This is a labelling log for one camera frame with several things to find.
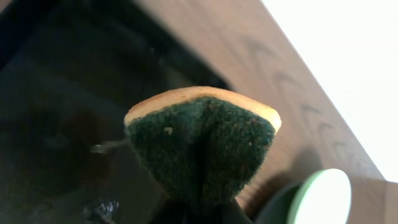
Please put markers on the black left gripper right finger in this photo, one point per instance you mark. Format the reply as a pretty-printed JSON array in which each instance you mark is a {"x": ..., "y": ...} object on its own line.
[{"x": 228, "y": 213}]

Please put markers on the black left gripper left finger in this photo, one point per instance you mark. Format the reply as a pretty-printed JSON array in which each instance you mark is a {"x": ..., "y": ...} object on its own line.
[{"x": 173, "y": 213}]

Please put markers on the green and yellow sponge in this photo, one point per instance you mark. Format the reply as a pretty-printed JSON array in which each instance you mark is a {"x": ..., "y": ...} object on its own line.
[{"x": 201, "y": 144}]

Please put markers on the black round tray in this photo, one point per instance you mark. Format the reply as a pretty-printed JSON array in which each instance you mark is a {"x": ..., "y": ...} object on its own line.
[{"x": 276, "y": 210}]

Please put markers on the black rectangular tray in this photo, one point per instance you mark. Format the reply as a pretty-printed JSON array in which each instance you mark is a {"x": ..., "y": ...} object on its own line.
[{"x": 70, "y": 71}]

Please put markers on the mint plate at back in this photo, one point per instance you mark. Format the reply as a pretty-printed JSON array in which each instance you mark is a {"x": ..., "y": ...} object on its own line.
[{"x": 323, "y": 198}]

